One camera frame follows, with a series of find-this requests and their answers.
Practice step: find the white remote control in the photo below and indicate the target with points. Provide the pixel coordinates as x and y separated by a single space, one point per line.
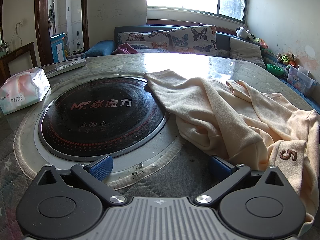
67 67

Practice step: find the grey pillow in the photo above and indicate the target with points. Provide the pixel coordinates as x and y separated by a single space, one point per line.
245 51

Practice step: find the blue blanket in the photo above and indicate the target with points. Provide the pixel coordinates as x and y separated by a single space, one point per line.
100 48

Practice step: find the white tissue pack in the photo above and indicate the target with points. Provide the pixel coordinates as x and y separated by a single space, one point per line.
22 90

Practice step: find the green plastic bowl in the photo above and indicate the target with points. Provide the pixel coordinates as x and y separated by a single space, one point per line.
274 70

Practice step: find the cream fleece sweater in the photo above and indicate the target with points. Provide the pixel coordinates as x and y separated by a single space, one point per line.
225 110

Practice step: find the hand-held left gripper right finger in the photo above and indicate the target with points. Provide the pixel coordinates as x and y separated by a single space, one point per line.
220 168

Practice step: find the brown plush toys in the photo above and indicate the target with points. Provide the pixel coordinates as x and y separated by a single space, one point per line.
286 58

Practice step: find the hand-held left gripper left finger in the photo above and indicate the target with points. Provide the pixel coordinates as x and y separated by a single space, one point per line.
102 168

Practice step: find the pink cloth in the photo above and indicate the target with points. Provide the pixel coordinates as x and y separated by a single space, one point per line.
125 48

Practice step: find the glass jar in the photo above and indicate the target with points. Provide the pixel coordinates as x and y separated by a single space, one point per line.
3 48

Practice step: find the blue utility cabinet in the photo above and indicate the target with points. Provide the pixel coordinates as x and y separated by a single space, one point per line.
56 47

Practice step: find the butterfly print cushion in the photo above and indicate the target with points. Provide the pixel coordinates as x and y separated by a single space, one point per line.
142 37
192 37

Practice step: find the hanging towels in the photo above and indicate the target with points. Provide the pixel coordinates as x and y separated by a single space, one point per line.
52 16

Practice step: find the dark blue sofa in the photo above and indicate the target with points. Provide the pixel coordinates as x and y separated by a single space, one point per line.
222 40

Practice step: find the dark wooden door frame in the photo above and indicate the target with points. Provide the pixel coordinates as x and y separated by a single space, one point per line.
40 30

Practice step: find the clear plastic storage box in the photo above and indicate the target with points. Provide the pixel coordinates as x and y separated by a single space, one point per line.
300 80

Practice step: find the panda plush toy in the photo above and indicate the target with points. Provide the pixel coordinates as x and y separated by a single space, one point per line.
242 32

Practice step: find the colourful small toys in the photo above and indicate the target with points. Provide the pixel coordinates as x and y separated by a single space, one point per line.
261 43

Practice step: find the round black induction cooktop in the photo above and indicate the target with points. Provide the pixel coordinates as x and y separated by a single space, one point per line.
100 120

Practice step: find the white wall socket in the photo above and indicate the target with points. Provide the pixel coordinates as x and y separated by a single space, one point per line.
19 24

